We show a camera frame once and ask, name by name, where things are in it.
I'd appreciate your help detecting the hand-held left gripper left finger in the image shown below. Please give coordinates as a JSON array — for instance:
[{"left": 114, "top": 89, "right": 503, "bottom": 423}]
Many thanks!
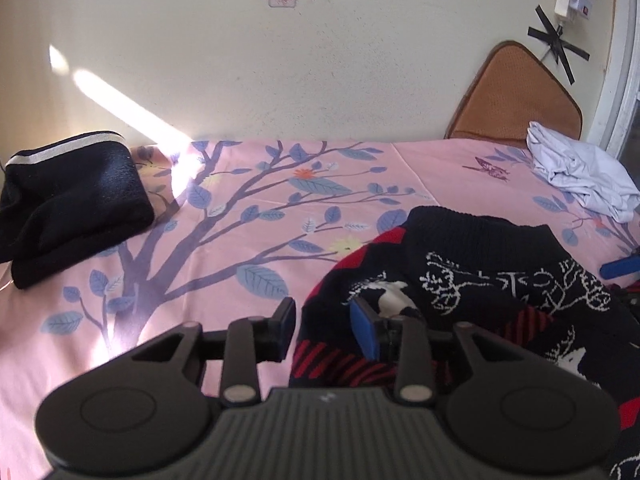
[{"left": 131, "top": 297, "right": 297, "bottom": 408}]

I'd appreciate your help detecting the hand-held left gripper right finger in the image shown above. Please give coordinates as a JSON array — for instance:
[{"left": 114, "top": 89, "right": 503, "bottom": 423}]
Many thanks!
[{"left": 350, "top": 296, "right": 551, "bottom": 407}]

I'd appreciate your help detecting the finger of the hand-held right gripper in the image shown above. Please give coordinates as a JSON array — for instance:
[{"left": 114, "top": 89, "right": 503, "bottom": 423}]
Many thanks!
[{"left": 599, "top": 246, "right": 640, "bottom": 280}]

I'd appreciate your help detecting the black patterned knit sweater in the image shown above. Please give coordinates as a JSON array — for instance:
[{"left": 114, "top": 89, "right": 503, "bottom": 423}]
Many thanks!
[{"left": 289, "top": 205, "right": 640, "bottom": 480}]

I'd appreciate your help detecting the pink floral bedsheet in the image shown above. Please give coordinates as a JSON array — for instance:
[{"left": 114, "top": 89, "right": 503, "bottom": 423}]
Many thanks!
[{"left": 0, "top": 137, "right": 640, "bottom": 480}]

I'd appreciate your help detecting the white crumpled cloth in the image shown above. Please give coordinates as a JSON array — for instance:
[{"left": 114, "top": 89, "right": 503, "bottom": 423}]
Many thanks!
[{"left": 526, "top": 121, "right": 638, "bottom": 223}]

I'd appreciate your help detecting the brown woven seat cushion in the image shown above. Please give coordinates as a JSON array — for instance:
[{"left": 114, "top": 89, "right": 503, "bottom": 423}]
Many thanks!
[{"left": 444, "top": 40, "right": 585, "bottom": 142}]

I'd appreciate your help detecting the white framed glass door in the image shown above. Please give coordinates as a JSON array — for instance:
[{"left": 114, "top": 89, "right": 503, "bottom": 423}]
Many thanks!
[{"left": 587, "top": 0, "right": 640, "bottom": 161}]

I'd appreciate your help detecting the black tape cross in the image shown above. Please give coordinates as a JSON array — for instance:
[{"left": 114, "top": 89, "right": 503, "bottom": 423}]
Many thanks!
[{"left": 527, "top": 5, "right": 591, "bottom": 86}]

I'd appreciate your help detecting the black folded garment white stripe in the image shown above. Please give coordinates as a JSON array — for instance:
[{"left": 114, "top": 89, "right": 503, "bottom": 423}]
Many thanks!
[{"left": 0, "top": 131, "right": 155, "bottom": 290}]

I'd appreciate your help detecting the white plug adapter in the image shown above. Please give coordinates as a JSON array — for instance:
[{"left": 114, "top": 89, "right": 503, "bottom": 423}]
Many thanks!
[{"left": 554, "top": 0, "right": 595, "bottom": 23}]

